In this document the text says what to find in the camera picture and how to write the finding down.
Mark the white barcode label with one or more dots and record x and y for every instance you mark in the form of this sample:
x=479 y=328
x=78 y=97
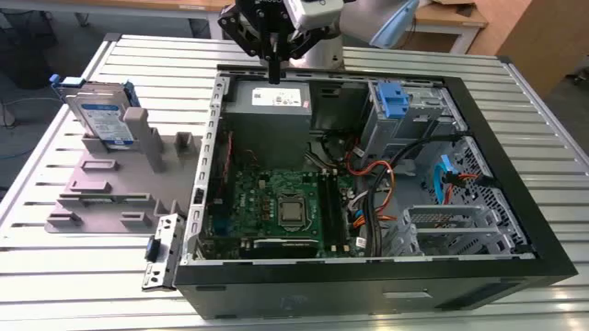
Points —
x=361 y=242

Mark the silver CPU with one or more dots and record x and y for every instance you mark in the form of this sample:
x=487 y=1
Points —
x=292 y=211

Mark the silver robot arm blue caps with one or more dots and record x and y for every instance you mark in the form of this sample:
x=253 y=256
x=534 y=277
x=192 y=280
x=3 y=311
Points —
x=327 y=51

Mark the wooden cabinet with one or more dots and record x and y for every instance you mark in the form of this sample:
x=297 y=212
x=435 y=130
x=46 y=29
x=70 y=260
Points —
x=543 y=34

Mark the green motherboard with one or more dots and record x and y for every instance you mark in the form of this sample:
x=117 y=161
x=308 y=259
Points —
x=250 y=182

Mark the black PC case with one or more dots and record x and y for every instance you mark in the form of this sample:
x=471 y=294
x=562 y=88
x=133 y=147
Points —
x=323 y=293

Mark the black graphics card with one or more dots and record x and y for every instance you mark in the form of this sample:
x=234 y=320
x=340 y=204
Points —
x=285 y=246

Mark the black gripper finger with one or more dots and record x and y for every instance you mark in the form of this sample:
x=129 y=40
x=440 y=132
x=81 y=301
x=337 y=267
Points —
x=309 y=41
x=240 y=31

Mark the wooden desk white frame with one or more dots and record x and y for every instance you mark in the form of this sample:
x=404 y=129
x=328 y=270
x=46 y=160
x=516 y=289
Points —
x=451 y=17
x=138 y=4

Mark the black RAM slot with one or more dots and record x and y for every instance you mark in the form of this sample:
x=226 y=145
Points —
x=332 y=210
x=343 y=210
x=328 y=210
x=337 y=210

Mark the blue drive bay latch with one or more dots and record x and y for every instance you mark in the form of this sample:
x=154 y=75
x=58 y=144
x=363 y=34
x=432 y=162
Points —
x=392 y=100

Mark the black office chair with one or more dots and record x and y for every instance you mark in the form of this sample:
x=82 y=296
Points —
x=27 y=69

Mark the metal disk bay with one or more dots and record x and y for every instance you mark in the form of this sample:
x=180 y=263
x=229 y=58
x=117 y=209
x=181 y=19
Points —
x=460 y=232

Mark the grey parts rack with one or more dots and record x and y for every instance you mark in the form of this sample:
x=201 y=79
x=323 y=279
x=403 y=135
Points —
x=138 y=179

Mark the green RAM stick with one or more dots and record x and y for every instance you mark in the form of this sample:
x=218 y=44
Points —
x=116 y=199

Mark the metal expansion card retainer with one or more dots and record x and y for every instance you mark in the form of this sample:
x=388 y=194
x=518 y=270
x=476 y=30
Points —
x=168 y=241

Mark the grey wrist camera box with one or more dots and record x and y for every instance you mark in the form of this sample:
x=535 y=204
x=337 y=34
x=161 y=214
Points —
x=313 y=13

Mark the metal optical drive cage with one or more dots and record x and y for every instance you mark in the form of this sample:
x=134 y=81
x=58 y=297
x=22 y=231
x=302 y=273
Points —
x=415 y=131

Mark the hard disk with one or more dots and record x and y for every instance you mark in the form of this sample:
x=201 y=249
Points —
x=103 y=120

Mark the grey power supply unit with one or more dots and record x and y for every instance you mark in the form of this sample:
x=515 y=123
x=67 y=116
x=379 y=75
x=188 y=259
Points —
x=268 y=138

